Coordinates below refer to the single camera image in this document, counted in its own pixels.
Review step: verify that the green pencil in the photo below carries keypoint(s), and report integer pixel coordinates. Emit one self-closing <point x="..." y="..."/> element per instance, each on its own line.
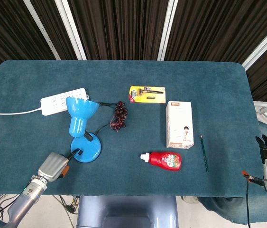
<point x="204" y="154"/>

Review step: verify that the white carton box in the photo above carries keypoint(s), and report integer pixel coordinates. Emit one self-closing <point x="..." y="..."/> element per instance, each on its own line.
<point x="179" y="118"/>

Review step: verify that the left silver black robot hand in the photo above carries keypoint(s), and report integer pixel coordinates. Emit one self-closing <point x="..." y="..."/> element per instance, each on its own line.
<point x="52" y="166"/>

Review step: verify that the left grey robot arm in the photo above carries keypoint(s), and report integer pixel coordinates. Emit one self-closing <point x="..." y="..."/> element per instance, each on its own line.
<point x="26" y="199"/>

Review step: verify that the red ketchup bottle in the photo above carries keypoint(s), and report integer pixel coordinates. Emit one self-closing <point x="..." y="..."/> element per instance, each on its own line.
<point x="166" y="161"/>

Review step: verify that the blue gooseneck desk lamp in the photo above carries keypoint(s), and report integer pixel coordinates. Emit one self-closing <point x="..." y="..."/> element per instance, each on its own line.
<point x="81" y="111"/>

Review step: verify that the blue grey robot torso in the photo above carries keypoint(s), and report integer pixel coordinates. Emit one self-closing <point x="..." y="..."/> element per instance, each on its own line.
<point x="128" y="211"/>

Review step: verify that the thin white frame post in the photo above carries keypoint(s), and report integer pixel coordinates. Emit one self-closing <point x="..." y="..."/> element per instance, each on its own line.
<point x="42" y="29"/>

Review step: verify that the dark red grape bunch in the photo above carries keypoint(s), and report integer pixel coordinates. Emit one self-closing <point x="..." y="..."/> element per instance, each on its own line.
<point x="120" y="116"/>

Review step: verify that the blue tablecloth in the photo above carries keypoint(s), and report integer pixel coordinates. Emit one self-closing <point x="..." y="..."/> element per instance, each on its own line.
<point x="147" y="71"/>

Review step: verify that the white power strip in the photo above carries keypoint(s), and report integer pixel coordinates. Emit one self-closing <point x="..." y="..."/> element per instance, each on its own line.
<point x="52" y="104"/>

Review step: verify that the yellow razor blister pack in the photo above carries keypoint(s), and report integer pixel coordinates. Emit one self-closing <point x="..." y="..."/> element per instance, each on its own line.
<point x="147" y="98"/>

